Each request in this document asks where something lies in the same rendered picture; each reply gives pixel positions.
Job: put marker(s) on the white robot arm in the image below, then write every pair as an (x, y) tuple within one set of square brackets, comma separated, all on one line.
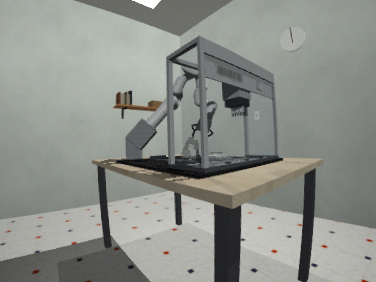
[(155, 119)]

